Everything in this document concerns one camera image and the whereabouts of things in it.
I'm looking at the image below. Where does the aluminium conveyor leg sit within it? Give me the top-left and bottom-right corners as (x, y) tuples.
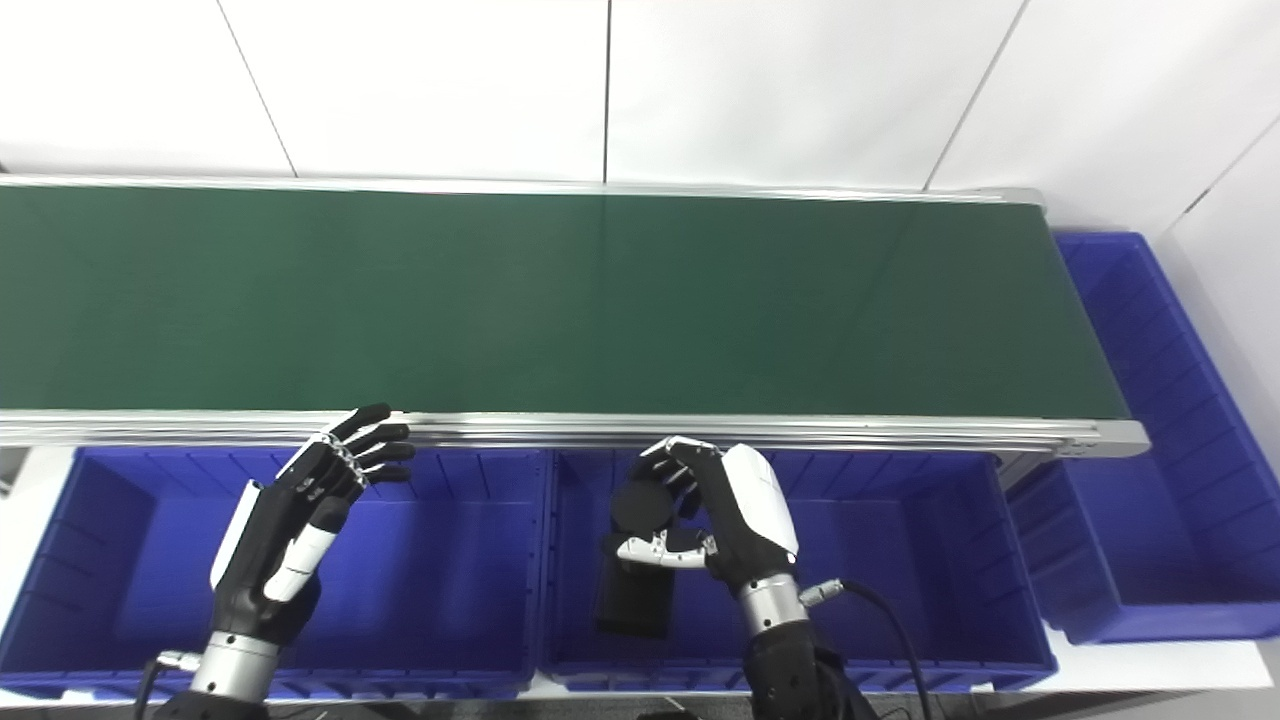
(995, 455), (1051, 491)

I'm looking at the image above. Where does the green conveyor belt aluminium frame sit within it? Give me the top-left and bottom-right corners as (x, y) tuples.
(0, 175), (1151, 461)

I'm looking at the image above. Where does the blue plastic bin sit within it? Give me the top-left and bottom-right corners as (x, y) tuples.
(540, 447), (1059, 693)
(0, 445), (554, 701)
(1005, 232), (1280, 644)

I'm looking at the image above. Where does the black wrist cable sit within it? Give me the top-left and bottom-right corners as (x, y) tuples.
(800, 578), (936, 720)
(133, 650), (201, 720)

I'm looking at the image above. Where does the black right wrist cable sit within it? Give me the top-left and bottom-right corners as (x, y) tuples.
(800, 578), (936, 720)

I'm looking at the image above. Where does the black cylinder-on-block part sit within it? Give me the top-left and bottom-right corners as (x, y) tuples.
(592, 480), (706, 638)

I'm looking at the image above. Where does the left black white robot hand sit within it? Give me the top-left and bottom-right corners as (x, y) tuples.
(208, 403), (417, 641)

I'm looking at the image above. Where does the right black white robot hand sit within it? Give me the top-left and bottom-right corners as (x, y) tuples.
(617, 436), (801, 596)

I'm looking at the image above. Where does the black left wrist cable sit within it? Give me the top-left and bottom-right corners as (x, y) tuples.
(133, 650), (201, 720)

